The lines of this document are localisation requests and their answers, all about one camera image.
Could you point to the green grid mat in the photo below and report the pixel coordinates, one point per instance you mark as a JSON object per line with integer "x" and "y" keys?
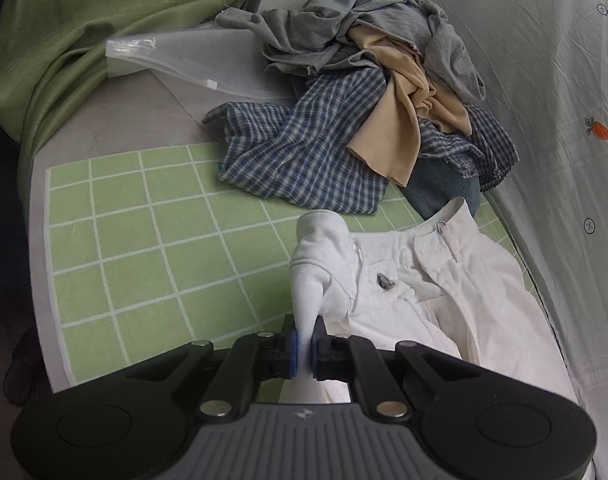
{"x": 146, "y": 250}

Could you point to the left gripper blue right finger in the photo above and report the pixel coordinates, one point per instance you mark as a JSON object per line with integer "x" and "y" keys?
{"x": 374, "y": 377}

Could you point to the clear plastic zipper bag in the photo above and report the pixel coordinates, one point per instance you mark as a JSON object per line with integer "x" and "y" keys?
{"x": 202, "y": 67}

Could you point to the blue plaid shirt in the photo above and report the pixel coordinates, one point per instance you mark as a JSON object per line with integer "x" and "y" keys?
{"x": 299, "y": 153}

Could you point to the grey printed sheet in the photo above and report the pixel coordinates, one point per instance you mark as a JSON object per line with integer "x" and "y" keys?
{"x": 545, "y": 67}

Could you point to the beige cloth garment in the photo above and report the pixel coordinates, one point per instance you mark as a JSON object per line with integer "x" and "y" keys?
{"x": 389, "y": 141}

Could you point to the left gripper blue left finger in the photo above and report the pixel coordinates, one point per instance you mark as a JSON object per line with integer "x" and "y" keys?
{"x": 234, "y": 375}

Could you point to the blue denim garment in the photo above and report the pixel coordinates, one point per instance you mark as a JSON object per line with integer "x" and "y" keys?
{"x": 433, "y": 183}

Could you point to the green fabric curtain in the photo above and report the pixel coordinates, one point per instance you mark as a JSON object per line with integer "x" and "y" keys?
{"x": 52, "y": 57}

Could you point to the grey t-shirt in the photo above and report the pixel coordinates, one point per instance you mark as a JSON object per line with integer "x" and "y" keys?
{"x": 321, "y": 36}

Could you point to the white pants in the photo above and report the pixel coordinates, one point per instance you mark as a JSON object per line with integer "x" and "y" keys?
{"x": 443, "y": 284}

